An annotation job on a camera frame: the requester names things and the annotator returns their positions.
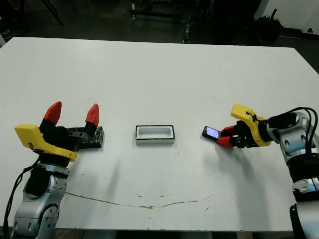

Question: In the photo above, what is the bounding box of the white camera box base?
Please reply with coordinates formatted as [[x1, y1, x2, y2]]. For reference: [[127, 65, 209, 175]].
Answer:
[[136, 124, 175, 146]]

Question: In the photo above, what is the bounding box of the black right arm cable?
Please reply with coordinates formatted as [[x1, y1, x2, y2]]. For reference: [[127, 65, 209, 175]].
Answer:
[[268, 107, 319, 160]]

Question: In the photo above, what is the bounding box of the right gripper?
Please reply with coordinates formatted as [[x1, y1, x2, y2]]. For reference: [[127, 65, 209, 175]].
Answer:
[[216, 103, 272, 149]]

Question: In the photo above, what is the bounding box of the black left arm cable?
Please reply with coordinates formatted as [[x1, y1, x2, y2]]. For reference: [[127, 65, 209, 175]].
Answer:
[[3, 159, 40, 239]]

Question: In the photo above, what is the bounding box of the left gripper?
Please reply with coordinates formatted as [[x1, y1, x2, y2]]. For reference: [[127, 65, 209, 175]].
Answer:
[[14, 101, 100, 167]]

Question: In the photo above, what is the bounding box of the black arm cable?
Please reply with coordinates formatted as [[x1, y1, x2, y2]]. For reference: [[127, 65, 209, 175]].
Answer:
[[3, 159, 40, 239], [268, 107, 319, 160]]

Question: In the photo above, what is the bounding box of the black tripod leg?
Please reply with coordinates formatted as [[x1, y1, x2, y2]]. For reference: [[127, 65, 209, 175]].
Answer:
[[42, 0, 64, 25]]

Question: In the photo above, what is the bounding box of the black folded equipment pile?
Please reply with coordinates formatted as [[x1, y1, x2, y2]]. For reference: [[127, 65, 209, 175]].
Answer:
[[256, 8, 284, 40]]

